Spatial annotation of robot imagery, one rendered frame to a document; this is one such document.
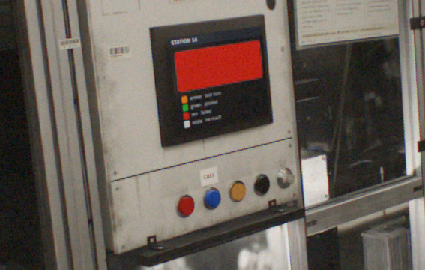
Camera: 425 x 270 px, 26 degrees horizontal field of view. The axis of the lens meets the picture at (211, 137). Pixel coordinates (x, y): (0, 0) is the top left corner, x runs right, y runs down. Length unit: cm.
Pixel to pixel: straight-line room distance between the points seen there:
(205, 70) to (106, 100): 19
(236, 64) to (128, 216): 33
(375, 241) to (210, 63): 87
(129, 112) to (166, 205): 18
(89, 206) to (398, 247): 102
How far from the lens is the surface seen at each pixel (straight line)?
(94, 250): 150
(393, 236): 227
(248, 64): 162
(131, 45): 149
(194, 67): 154
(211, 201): 160
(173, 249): 152
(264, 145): 169
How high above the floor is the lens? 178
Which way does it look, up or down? 9 degrees down
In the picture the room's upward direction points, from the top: 5 degrees counter-clockwise
